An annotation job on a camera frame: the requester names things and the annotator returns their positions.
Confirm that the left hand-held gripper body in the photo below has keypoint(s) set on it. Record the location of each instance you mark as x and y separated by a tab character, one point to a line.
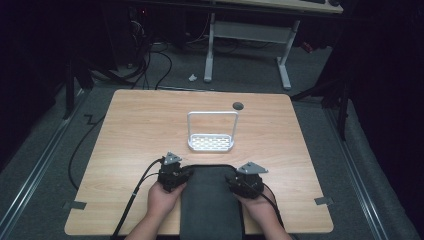
170	176

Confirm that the person's left hand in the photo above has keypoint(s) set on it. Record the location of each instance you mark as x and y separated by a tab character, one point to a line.
163	201

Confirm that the person's right hand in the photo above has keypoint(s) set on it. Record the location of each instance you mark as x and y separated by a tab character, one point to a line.
261	208

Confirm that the small red object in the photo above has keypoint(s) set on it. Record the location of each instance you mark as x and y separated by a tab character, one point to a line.
307	47

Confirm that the crumpled white paper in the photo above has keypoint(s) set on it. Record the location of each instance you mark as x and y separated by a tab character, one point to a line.
192	78

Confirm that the white metal frame desk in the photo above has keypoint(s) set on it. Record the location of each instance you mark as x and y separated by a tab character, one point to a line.
250	31

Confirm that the grey tape piece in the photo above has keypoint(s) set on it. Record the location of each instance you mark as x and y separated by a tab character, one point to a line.
323	201
75	205

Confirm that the black round table grommet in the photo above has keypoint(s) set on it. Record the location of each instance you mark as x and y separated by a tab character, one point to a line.
238	106

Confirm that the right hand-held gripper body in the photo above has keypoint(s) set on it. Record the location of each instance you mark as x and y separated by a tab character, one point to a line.
249	185

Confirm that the metal floor rail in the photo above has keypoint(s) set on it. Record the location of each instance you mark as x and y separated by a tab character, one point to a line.
358	176
36	166

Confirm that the yellow and grey cloth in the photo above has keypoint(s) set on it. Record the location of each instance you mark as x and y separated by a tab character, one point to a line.
210	203

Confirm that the black metal stand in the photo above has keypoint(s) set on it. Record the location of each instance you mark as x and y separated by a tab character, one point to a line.
70	90
343	110

